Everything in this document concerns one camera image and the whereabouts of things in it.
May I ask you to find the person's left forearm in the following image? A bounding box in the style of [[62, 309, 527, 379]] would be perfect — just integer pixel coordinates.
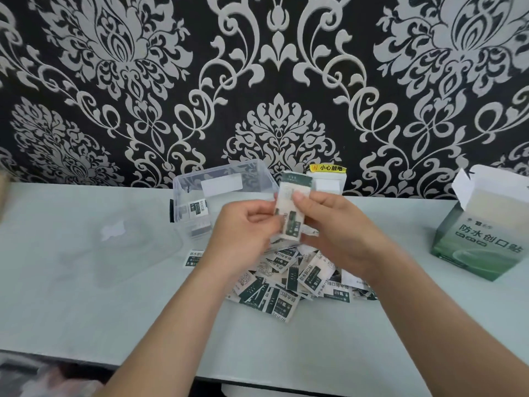
[[95, 251, 249, 397]]

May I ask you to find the green white cardboard carton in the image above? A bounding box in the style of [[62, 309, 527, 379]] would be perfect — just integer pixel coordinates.
[[429, 164, 529, 282]]

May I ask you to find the person's right hand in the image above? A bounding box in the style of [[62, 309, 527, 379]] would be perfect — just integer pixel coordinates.
[[292, 190, 396, 286]]

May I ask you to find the small white green packet bundle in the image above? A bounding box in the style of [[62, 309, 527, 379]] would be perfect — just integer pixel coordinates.
[[274, 171, 313, 243]]

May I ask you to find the person's right forearm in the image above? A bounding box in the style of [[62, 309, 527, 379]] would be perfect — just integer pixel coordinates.
[[363, 243, 529, 397]]

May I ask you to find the crumpled plastic bag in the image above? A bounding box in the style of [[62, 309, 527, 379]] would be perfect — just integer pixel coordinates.
[[0, 353, 104, 397]]

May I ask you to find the pile of white green packets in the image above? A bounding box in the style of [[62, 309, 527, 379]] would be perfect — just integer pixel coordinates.
[[183, 231, 379, 323]]

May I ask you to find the clear plastic box lid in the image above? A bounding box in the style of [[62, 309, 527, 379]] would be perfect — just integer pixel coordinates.
[[53, 210, 185, 290]]

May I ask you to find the person's left hand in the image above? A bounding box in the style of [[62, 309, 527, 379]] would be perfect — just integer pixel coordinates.
[[202, 198, 287, 282]]

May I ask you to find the white wall socket yellow label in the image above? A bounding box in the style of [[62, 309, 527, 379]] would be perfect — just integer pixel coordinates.
[[310, 163, 347, 197]]

